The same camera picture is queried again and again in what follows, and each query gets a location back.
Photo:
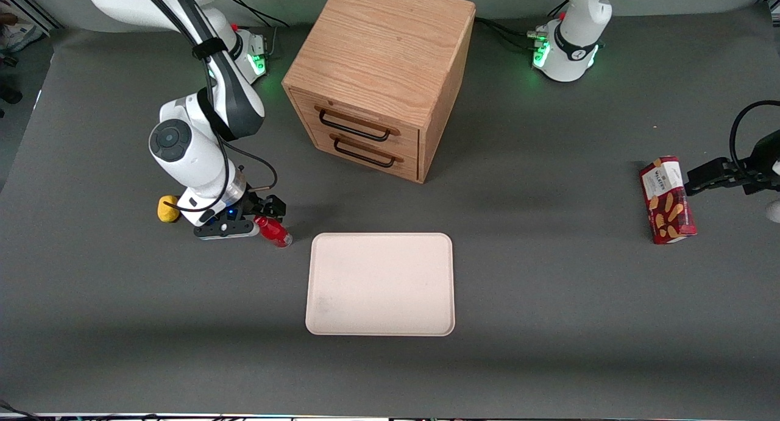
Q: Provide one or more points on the cream plastic tray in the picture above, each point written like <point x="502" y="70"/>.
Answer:
<point x="381" y="284"/>

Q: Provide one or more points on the red shortbread cookie box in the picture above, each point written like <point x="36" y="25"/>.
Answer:
<point x="669" y="201"/>

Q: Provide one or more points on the aluminium frame rail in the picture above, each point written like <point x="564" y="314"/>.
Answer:
<point x="774" y="11"/>
<point x="36" y="10"/>

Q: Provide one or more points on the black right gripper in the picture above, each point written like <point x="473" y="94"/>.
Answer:
<point x="255" y="206"/>

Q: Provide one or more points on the wooden drawer front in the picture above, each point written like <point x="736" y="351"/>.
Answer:
<point x="365" y="115"/>
<point x="396" y="165"/>

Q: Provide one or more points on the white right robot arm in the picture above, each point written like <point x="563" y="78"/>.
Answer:
<point x="195" y="153"/>

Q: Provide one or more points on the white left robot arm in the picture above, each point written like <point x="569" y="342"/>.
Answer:
<point x="576" y="43"/>

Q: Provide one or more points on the yellow lemon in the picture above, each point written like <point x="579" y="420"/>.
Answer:
<point x="166" y="210"/>

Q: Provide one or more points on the wooden drawer cabinet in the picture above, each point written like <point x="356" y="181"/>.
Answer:
<point x="384" y="43"/>

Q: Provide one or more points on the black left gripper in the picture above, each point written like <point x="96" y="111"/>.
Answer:
<point x="739" y="175"/>

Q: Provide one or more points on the red coke bottle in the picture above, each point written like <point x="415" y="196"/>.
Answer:
<point x="275" y="232"/>

